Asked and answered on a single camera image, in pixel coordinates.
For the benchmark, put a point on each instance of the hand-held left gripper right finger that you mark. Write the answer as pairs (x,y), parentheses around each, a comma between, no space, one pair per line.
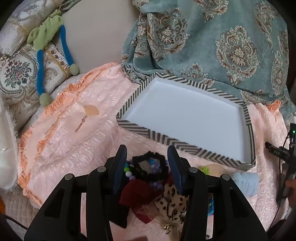
(177,171)

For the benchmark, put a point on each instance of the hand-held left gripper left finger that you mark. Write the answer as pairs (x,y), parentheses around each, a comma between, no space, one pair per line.
(120,171)

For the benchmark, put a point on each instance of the black scrunchie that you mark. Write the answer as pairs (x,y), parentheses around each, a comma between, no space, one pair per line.
(138,173)

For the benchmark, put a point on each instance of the dark red scrunchie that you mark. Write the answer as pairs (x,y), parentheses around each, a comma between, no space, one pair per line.
(138,192)

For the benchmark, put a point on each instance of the striped cardboard box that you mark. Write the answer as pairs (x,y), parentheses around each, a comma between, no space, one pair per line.
(185,111)

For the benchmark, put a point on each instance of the person's right hand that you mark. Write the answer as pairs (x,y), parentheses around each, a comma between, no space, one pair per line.
(291,187)

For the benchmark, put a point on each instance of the leopard print scrunchie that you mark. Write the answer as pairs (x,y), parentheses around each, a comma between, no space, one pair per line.
(171,204)

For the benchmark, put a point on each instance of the beige scrunchie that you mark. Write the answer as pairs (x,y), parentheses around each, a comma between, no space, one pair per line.
(219,169)

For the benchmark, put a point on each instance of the light blue scrunchie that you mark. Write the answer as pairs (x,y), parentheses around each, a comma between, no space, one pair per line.
(245,183)

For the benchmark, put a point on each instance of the pink textured blanket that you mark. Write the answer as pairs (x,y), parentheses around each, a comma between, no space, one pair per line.
(81,139)

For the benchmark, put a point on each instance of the gold fan hairpin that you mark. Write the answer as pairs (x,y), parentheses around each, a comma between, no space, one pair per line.
(91,110)

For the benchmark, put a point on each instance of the white quilted bedspread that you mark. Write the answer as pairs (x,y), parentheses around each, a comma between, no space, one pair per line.
(16,204)

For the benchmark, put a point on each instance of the white fringed cloth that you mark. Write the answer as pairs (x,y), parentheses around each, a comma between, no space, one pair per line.
(7,150)

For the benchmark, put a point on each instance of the teal damask cloth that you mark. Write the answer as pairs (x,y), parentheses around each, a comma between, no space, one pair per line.
(208,34)

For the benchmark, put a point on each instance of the floral embroidered pillow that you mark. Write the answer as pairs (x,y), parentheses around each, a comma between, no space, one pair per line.
(18,74)

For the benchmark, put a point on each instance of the green and blue plush toy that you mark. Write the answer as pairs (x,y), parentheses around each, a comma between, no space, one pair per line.
(46,30)

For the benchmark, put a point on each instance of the grey gold damask cushion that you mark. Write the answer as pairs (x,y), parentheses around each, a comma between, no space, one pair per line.
(13,34)

